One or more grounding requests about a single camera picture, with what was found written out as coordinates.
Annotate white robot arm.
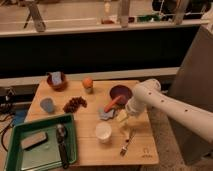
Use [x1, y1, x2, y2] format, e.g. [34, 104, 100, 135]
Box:
[116, 79, 213, 144]

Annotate blue-grey cloth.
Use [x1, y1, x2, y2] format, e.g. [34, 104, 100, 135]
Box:
[98, 108, 115, 121]

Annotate white paper cup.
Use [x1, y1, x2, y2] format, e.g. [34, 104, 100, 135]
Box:
[95, 122, 112, 143]

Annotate purple bowl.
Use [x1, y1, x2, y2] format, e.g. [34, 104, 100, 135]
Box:
[109, 85, 132, 105]

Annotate metal fork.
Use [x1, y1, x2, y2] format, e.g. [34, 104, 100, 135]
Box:
[120, 131, 136, 157]

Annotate small glass cup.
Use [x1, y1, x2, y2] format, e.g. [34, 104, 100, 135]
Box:
[85, 87, 93, 94]

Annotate orange fruit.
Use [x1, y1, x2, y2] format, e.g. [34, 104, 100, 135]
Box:
[82, 77, 93, 88]

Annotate bunch of dark grapes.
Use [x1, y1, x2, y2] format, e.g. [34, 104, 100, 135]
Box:
[63, 97, 87, 113]

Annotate black ladle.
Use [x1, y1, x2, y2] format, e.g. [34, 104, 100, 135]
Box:
[56, 124, 69, 169]

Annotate blue cup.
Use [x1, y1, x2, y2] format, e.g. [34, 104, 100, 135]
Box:
[40, 98, 54, 113]

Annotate green plastic tray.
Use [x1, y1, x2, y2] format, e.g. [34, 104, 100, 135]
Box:
[4, 114, 77, 171]

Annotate grey sponge block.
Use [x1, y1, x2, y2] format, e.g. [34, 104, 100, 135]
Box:
[21, 131, 47, 149]

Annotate black cables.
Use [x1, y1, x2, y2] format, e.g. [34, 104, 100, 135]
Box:
[0, 87, 17, 153]

